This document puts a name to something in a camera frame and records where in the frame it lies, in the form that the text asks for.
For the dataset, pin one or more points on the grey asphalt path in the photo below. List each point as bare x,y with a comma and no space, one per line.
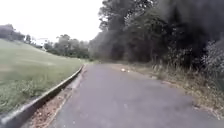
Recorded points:
116,100

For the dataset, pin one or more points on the distant row of trees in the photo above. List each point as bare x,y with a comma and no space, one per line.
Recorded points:
66,46

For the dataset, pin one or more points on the dense wood of trees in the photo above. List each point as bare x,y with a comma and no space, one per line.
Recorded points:
160,33

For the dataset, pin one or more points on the white building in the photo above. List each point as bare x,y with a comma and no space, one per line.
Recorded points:
40,42

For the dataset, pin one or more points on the grey concrete kerb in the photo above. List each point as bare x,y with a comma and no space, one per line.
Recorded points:
43,98

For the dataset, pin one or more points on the leaf-strewn dirt verge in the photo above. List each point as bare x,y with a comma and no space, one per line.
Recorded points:
186,85

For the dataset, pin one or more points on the green grass slope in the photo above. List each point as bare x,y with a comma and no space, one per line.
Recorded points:
30,73

